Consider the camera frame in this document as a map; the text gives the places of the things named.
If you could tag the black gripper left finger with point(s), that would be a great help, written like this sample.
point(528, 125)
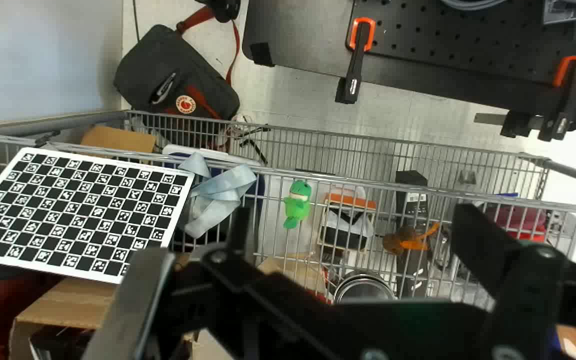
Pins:
point(248, 312)

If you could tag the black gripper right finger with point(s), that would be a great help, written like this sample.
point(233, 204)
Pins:
point(533, 287)

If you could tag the red white box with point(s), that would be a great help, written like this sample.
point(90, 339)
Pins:
point(516, 218)

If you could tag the green doll figure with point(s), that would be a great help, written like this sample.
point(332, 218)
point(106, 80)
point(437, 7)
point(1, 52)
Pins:
point(296, 203)

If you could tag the cardboard box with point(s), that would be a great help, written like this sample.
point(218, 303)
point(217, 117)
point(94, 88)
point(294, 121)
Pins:
point(70, 303)

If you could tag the light blue cloth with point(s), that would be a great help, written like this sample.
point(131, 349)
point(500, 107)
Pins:
point(215, 196)

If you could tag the metal can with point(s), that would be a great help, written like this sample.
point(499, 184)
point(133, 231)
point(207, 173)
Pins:
point(363, 287)

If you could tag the white orange black toy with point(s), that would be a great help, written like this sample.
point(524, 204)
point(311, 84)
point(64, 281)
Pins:
point(346, 223)

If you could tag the checkerboard calibration board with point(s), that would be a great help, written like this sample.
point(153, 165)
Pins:
point(87, 217)

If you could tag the brown cardboard piece in basket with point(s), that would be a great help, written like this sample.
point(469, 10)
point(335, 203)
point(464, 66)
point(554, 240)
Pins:
point(116, 138)

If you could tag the orange black clamp right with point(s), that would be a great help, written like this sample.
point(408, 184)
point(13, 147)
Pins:
point(550, 125)

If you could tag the orange black clamp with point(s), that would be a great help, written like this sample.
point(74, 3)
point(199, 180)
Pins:
point(361, 41)
point(550, 125)

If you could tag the black zippered bag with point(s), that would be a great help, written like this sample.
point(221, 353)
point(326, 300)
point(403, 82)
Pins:
point(162, 72)

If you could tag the black perforated board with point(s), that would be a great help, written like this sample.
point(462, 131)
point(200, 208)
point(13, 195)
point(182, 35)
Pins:
point(502, 56)

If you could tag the orange black clamp left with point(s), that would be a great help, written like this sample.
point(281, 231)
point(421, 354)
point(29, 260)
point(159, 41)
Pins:
point(361, 41)

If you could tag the orange scissors handle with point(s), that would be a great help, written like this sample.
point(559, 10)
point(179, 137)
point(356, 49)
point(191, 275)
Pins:
point(408, 239)

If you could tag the wire mesh basket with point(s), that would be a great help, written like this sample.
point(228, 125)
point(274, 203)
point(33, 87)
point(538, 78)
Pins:
point(412, 184)

